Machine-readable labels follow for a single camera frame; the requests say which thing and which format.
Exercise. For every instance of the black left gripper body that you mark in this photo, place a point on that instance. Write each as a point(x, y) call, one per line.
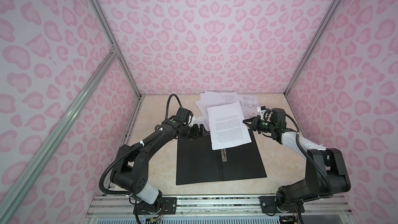
point(191, 131)

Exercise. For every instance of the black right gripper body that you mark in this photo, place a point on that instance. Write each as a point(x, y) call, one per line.
point(260, 125)

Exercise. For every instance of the text paper sheet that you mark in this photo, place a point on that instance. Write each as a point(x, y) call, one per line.
point(210, 99)
point(226, 126)

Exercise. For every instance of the orange and black folder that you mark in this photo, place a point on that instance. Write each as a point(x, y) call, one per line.
point(198, 163)

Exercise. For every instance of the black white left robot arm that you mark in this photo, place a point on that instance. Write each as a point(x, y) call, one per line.
point(130, 169)

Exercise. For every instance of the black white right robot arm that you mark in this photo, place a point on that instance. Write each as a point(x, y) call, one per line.
point(325, 174)

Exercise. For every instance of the technical drawing paper sheet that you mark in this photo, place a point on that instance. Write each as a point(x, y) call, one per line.
point(249, 105)

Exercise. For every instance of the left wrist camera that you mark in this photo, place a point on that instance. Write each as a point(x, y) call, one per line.
point(185, 116)

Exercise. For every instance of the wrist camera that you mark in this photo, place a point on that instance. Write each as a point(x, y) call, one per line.
point(185, 116)
point(275, 115)

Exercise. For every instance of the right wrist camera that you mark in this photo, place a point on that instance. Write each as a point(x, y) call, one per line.
point(275, 115)

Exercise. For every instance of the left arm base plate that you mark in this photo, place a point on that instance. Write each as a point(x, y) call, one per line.
point(162, 205)

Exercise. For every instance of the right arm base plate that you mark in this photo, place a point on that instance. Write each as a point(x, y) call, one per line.
point(271, 205)

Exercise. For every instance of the diagonal aluminium frame bar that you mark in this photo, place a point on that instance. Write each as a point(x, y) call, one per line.
point(31, 173)

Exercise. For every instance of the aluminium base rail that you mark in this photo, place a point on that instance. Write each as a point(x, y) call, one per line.
point(193, 209)

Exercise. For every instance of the aluminium corner frame post left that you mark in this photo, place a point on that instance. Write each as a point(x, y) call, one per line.
point(105, 25)

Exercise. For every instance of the aluminium corner frame post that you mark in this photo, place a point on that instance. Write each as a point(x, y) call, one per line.
point(324, 23)
point(105, 25)

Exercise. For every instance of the aluminium corner frame post right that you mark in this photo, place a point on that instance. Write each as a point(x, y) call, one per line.
point(324, 23)

